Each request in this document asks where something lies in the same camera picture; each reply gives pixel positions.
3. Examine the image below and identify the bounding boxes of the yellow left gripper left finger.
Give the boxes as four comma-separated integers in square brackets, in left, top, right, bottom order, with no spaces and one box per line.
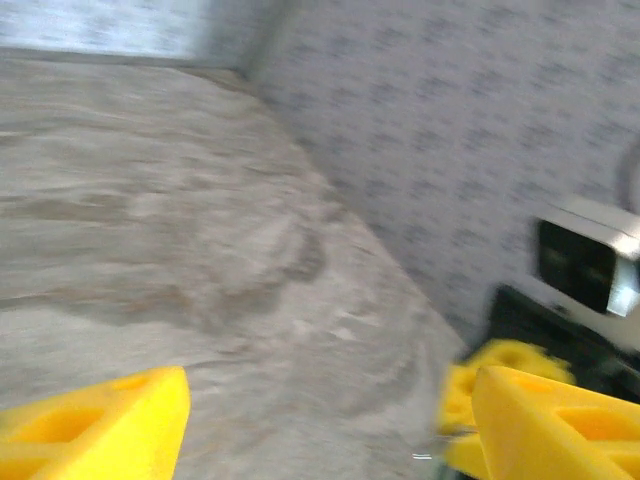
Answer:
[0,366,192,480]

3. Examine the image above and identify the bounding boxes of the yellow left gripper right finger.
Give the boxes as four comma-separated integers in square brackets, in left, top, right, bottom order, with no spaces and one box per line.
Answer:
[472,364,640,480]

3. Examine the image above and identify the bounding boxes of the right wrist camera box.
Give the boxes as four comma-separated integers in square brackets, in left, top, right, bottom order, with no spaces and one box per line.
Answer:
[532,197,640,319]

